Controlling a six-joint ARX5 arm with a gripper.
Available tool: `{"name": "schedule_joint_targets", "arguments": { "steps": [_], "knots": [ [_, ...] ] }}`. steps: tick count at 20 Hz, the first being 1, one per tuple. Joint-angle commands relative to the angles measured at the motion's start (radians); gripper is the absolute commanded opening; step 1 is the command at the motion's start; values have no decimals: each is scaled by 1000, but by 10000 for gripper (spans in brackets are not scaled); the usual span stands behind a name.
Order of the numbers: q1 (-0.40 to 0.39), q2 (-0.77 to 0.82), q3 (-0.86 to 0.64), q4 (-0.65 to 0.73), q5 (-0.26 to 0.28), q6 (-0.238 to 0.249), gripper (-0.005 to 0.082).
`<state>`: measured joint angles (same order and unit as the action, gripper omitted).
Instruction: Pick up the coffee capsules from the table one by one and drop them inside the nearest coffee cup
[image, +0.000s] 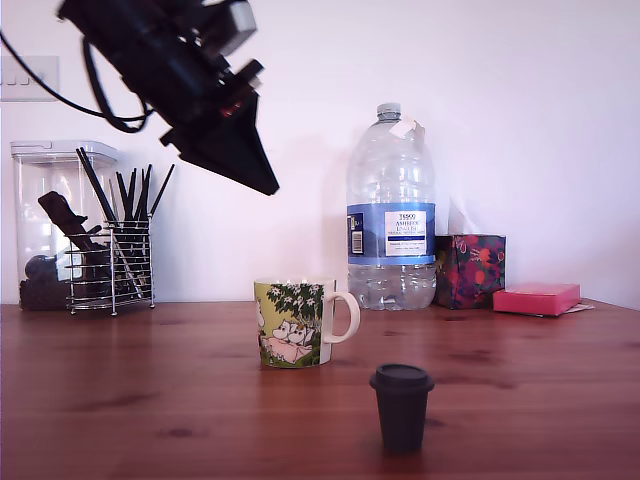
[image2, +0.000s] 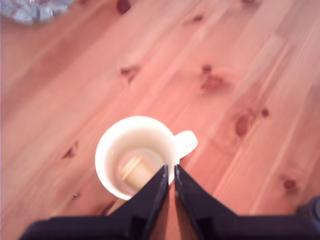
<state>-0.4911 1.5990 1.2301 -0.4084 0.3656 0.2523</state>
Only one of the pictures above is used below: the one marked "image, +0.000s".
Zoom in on pink flat box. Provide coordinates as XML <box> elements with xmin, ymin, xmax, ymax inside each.
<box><xmin>492</xmin><ymin>282</ymin><xmax>583</xmax><ymax>318</ymax></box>

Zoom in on dark container contents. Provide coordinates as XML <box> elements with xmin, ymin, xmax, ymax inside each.
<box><xmin>19</xmin><ymin>278</ymin><xmax>69</xmax><ymax>310</ymax></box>

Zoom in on clear plastic storage container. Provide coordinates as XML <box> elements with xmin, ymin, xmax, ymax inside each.
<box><xmin>10</xmin><ymin>141</ymin><xmax>120</xmax><ymax>312</ymax></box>

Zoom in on white wall switch plate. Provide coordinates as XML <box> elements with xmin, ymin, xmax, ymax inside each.
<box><xmin>0</xmin><ymin>55</ymin><xmax>60</xmax><ymax>103</ymax></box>

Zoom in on dark round ball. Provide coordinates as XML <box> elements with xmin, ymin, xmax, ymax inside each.
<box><xmin>24</xmin><ymin>254</ymin><xmax>57</xmax><ymax>281</ymax></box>

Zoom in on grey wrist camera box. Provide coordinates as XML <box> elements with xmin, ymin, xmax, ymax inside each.
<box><xmin>199</xmin><ymin>0</ymin><xmax>259</xmax><ymax>57</ymax></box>

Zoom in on cartoon print ceramic mug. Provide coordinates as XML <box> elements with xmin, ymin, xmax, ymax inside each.
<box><xmin>253</xmin><ymin>276</ymin><xmax>361</xmax><ymax>371</ymax></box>

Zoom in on white tissue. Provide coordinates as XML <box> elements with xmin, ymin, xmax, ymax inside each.
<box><xmin>448</xmin><ymin>194</ymin><xmax>484</xmax><ymax>236</ymax></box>

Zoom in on large clear water bottle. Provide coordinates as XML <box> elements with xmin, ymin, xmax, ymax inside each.
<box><xmin>346</xmin><ymin>103</ymin><xmax>438</xmax><ymax>311</ymax></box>

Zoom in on floral tissue box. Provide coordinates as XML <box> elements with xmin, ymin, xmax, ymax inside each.
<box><xmin>434</xmin><ymin>233</ymin><xmax>507</xmax><ymax>310</ymax></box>

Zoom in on black coffee capsule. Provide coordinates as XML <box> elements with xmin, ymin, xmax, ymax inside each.
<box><xmin>369</xmin><ymin>363</ymin><xmax>435</xmax><ymax>454</ymax></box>

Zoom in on black plastic scoop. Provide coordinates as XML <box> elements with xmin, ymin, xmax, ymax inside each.
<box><xmin>38</xmin><ymin>191</ymin><xmax>104</xmax><ymax>254</ymax></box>

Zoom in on paper sheet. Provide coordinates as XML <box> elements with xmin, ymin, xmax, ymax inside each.
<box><xmin>531</xmin><ymin>301</ymin><xmax>596</xmax><ymax>318</ymax></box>

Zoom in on chrome wire utensil rack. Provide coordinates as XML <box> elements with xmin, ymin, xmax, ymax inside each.
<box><xmin>64</xmin><ymin>219</ymin><xmax>156</xmax><ymax>317</ymax></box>

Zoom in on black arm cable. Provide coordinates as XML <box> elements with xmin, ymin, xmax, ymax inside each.
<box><xmin>0</xmin><ymin>24</ymin><xmax>114</xmax><ymax>121</ymax></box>
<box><xmin>81</xmin><ymin>37</ymin><xmax>153</xmax><ymax>134</ymax></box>

